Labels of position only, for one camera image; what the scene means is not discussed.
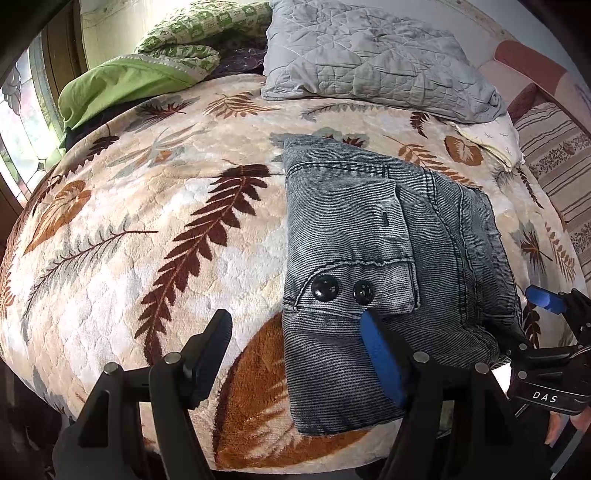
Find green folded blanket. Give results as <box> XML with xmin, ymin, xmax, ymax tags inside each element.
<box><xmin>58</xmin><ymin>54</ymin><xmax>205</xmax><ymax>148</ymax></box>

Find dark purple cloth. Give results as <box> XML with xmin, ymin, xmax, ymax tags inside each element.
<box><xmin>211</xmin><ymin>45</ymin><xmax>269</xmax><ymax>77</ymax></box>

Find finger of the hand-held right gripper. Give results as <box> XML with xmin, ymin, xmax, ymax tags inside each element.
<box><xmin>482</xmin><ymin>318</ymin><xmax>534</xmax><ymax>367</ymax></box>
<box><xmin>525</xmin><ymin>284</ymin><xmax>591</xmax><ymax>344</ymax></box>

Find person's right hand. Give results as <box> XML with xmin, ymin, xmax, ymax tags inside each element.
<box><xmin>545</xmin><ymin>408</ymin><xmax>591</xmax><ymax>462</ymax></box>

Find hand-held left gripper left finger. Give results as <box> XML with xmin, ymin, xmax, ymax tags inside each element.
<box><xmin>51</xmin><ymin>309</ymin><xmax>234</xmax><ymax>480</ymax></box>

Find white cloth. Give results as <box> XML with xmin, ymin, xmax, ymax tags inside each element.
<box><xmin>454</xmin><ymin>114</ymin><xmax>523</xmax><ymax>172</ymax></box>

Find patterned glass window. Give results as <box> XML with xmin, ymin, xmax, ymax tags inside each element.
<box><xmin>0</xmin><ymin>41</ymin><xmax>62</xmax><ymax>205</ymax></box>

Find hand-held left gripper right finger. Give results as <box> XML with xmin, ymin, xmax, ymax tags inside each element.
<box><xmin>360</xmin><ymin>310</ymin><xmax>532</xmax><ymax>480</ymax></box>

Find grey quilted pillow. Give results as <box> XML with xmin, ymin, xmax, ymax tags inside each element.
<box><xmin>261</xmin><ymin>0</ymin><xmax>507</xmax><ymax>124</ymax></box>

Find grey denim pants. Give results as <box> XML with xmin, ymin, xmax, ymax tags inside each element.
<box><xmin>281</xmin><ymin>135</ymin><xmax>525</xmax><ymax>436</ymax></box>

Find green patterned quilt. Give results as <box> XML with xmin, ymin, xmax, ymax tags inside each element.
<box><xmin>135</xmin><ymin>0</ymin><xmax>274</xmax><ymax>80</ymax></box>

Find pink padded headboard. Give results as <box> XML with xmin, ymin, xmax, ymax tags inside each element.
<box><xmin>475</xmin><ymin>39</ymin><xmax>570</xmax><ymax>121</ymax></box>

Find cream leaf print blanket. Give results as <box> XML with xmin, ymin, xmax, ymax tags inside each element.
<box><xmin>0</xmin><ymin>74</ymin><xmax>583</xmax><ymax>472</ymax></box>

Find striped brown cushion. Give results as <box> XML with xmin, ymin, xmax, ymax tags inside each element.
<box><xmin>512</xmin><ymin>102</ymin><xmax>591</xmax><ymax>280</ymax></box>

